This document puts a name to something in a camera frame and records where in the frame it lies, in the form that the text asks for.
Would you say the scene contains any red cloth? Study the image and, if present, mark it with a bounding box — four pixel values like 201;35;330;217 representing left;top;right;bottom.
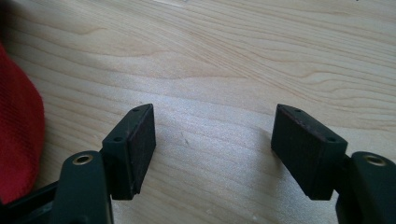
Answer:
0;41;46;205

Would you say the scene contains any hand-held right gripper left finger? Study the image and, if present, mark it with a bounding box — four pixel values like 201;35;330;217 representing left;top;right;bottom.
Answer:
51;103;157;224

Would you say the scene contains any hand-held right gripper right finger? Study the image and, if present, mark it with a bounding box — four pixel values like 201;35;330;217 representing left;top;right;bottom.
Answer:
270;104;396;224

